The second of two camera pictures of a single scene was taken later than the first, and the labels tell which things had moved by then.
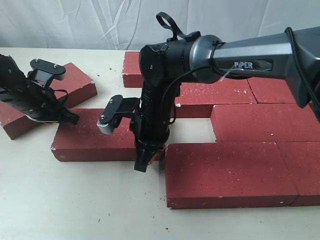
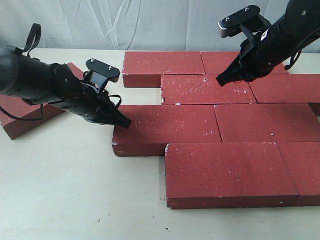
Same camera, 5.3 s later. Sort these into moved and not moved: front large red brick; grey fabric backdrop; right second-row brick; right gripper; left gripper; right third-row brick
Moved: left gripper; right gripper
Not moved: right third-row brick; right second-row brick; grey fabric backdrop; front large red brick
